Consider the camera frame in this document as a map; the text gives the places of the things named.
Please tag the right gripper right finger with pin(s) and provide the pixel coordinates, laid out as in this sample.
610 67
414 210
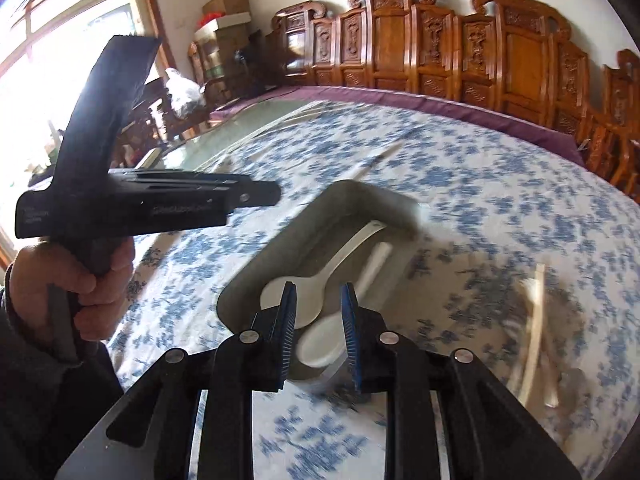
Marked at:
362 330

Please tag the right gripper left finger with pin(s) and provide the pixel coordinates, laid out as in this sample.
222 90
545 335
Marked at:
270 357

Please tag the white plastic rice paddle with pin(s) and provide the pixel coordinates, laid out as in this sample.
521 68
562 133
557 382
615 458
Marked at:
311 291

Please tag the dark wooden chopstick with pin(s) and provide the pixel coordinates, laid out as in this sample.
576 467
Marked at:
373 159

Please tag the person's left hand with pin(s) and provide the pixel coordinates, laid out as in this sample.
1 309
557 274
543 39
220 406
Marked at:
102 300

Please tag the dark wooden dining chair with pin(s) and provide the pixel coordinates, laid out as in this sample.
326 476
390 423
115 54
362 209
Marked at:
140 134

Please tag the grey metal tray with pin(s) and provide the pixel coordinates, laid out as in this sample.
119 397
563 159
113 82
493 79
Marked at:
352 232

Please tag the blue floral tablecloth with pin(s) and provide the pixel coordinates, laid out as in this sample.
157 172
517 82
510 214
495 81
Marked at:
469 214

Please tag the white plastic bag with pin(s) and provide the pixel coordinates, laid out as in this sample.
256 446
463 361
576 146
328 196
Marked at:
185 94

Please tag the cardboard box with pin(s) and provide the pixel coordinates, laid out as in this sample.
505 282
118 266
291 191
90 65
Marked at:
226 6

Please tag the purple sofa cushion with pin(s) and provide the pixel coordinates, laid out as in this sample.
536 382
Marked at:
561 144

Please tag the carved wooden armchair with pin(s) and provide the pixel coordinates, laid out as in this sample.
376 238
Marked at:
609 139

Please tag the carved wooden sofa bench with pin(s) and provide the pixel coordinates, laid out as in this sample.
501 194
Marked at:
512 56

